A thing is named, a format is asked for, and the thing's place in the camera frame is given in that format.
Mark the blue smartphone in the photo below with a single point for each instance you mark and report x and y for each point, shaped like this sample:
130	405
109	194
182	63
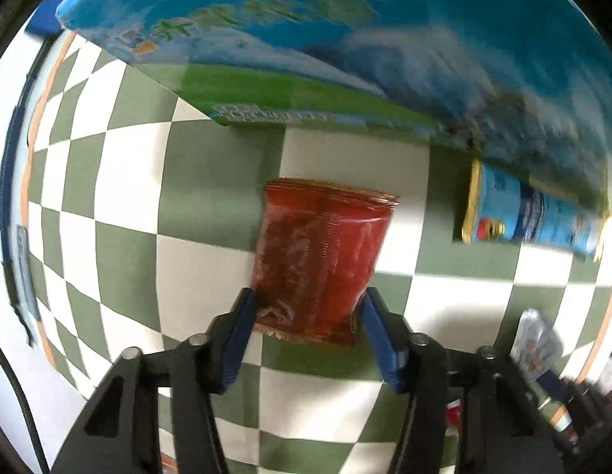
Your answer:
25	266

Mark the dark red snack packet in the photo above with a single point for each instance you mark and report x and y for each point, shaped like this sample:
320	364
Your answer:
320	247

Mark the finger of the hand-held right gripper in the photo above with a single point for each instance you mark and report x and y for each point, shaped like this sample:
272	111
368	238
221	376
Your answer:
552	385

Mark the green checkered tablecloth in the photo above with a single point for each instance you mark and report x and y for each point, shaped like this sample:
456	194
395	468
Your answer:
128	232

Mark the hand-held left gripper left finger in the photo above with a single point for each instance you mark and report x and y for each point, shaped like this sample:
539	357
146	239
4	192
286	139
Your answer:
239	340

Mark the cardboard box blue print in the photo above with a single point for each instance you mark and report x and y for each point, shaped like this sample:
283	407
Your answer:
310	34

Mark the silver snack packet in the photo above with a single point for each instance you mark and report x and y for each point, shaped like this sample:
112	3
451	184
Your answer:
535	340

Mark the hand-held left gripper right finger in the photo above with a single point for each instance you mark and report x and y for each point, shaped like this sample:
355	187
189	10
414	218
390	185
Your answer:
380	345

